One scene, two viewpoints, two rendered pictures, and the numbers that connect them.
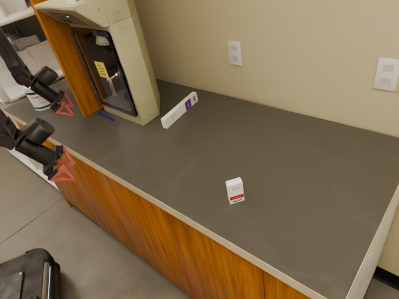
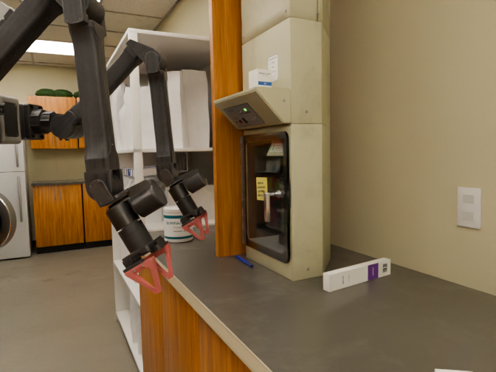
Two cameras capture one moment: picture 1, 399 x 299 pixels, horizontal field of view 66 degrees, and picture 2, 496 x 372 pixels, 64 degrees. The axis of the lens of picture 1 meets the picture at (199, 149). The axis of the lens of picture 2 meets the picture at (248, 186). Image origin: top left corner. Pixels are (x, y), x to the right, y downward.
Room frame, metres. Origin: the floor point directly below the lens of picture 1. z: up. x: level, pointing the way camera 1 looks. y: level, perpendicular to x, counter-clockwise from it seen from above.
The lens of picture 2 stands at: (0.12, 0.04, 1.33)
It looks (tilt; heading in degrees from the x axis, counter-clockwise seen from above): 5 degrees down; 16
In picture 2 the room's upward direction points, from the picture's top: 1 degrees counter-clockwise
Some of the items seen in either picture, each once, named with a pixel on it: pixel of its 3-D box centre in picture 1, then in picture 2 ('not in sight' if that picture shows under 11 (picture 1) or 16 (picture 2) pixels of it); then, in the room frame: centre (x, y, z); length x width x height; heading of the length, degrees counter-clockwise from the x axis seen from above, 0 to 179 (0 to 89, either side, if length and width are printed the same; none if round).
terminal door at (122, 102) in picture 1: (104, 73); (263, 194); (1.38, 0.35, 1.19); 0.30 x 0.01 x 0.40; 42
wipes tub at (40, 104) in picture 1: (40, 94); (178, 223); (1.73, 0.84, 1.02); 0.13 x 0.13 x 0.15
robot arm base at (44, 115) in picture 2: not in sight; (43, 122); (1.26, 1.11, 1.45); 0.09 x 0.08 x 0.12; 12
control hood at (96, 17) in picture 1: (70, 15); (248, 111); (1.35, 0.39, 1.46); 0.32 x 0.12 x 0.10; 43
